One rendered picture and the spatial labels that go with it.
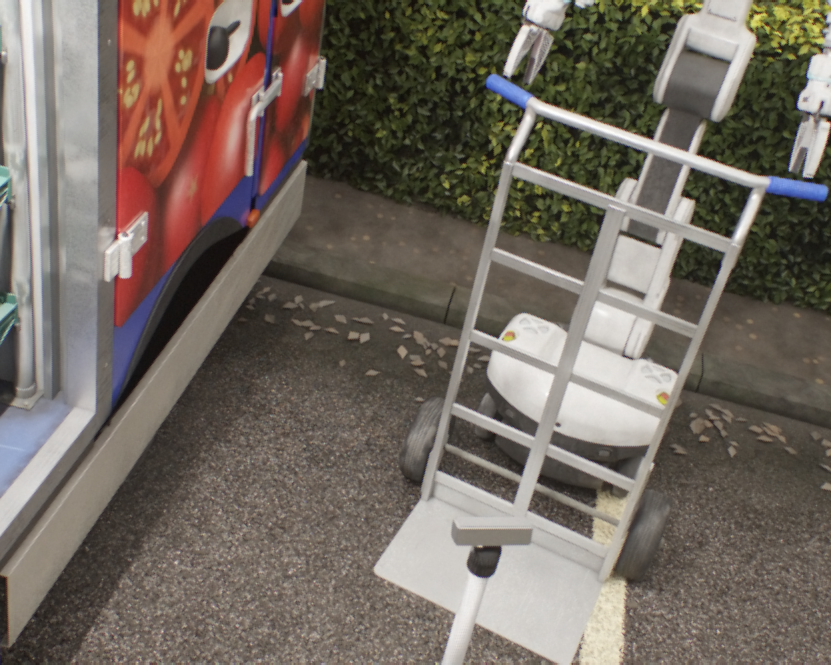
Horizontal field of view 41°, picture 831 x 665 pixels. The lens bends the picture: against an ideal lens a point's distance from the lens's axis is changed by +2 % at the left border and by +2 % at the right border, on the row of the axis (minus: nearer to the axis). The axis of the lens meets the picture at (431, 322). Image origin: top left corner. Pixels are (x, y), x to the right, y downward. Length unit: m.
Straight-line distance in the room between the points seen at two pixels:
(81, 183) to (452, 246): 2.30
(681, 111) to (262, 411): 1.52
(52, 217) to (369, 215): 2.24
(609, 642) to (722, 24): 1.67
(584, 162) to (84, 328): 2.41
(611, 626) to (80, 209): 1.75
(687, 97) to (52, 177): 1.77
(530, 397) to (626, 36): 1.44
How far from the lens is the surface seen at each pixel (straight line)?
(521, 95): 2.58
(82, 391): 2.33
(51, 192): 2.11
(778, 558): 3.44
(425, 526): 3.10
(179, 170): 2.42
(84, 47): 1.94
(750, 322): 4.26
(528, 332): 3.29
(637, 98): 4.08
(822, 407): 4.01
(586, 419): 3.11
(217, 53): 2.43
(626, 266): 3.46
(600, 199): 2.51
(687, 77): 3.15
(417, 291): 3.88
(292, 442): 3.27
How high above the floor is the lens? 2.19
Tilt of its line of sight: 34 degrees down
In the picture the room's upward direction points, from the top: 13 degrees clockwise
